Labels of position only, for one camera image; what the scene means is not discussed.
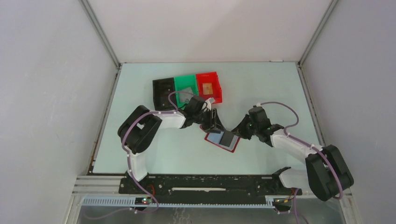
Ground grey card in green bin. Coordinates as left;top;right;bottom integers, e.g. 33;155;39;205
179;93;192;103

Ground black plastic bin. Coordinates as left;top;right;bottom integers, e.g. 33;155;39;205
152;77;176;111

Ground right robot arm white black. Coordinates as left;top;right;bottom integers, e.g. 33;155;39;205
232;105;354;201

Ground red leather card holder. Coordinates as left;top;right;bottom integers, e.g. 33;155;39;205
199;125;240;153

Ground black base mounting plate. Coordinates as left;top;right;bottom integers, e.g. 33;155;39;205
119;174;294;205

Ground grey slotted cable duct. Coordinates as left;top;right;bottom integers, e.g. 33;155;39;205
81;197;276;208

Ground red plastic bin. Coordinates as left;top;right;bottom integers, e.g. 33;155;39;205
196;71;223;104

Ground orange card in red bin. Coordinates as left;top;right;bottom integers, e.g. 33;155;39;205
202;83;213;95

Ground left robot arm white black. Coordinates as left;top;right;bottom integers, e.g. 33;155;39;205
117;96;225;194

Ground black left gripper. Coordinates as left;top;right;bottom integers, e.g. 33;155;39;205
193;109;226;135

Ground green plastic bin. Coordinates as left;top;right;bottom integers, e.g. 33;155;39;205
174;74;199;107

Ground aluminium frame rail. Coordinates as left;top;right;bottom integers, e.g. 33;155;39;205
72;175;124;196

